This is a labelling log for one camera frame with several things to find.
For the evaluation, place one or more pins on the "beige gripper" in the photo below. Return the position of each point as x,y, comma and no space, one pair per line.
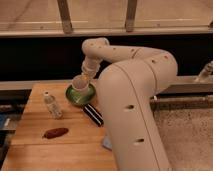
89,68

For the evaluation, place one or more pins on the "white ceramic cup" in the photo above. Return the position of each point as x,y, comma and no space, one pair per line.
80,85

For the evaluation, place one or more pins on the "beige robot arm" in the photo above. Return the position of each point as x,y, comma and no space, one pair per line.
124,89

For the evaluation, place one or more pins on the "black striped case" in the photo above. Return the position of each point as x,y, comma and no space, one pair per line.
94,114

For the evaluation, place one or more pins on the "clear plastic bottle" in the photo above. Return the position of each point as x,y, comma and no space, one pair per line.
52,105

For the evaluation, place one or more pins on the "brown sausage toy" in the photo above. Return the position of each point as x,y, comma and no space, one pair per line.
53,133

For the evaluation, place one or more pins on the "blue sponge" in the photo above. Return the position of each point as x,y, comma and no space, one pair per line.
106,143

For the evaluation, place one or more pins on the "left metal railing post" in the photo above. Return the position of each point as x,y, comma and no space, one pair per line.
65,16

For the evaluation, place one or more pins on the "metal railing post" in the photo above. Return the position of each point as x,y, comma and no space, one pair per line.
65,16
130,15

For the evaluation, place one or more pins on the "right metal railing post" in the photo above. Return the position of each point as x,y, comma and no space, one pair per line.
130,15

